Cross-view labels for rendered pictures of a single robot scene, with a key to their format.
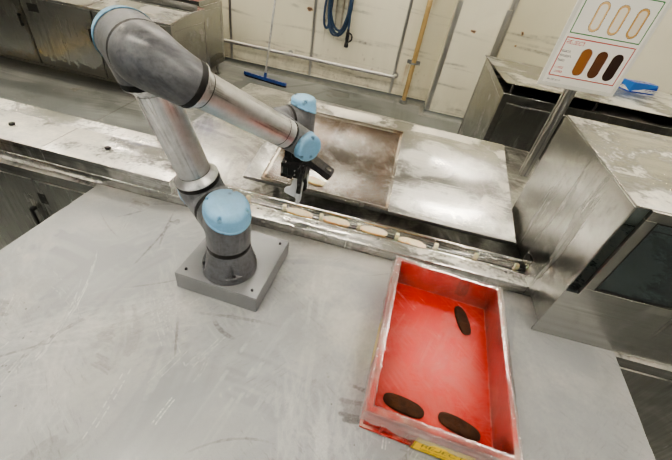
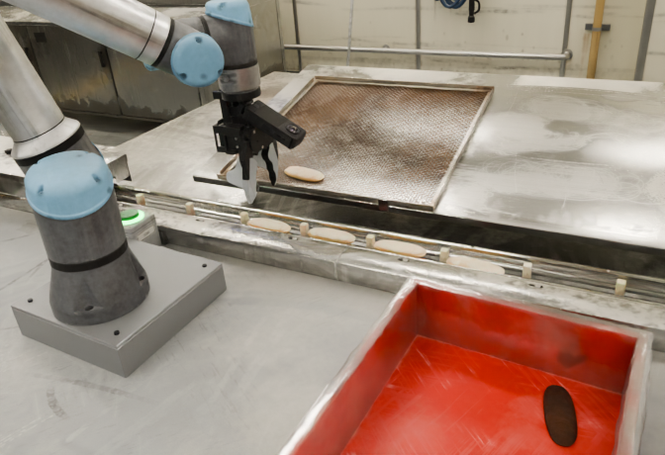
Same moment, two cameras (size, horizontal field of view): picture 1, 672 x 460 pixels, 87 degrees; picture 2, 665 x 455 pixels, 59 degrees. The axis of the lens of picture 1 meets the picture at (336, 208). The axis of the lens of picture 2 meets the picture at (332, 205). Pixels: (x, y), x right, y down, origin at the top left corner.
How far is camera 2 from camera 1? 0.47 m
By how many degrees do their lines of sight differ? 21
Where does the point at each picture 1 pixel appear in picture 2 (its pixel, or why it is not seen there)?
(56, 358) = not seen: outside the picture
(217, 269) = (60, 292)
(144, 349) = not seen: outside the picture
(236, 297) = (92, 346)
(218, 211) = (44, 177)
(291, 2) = not seen: outside the picture
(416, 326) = (440, 419)
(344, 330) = (278, 418)
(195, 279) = (36, 316)
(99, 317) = not seen: outside the picture
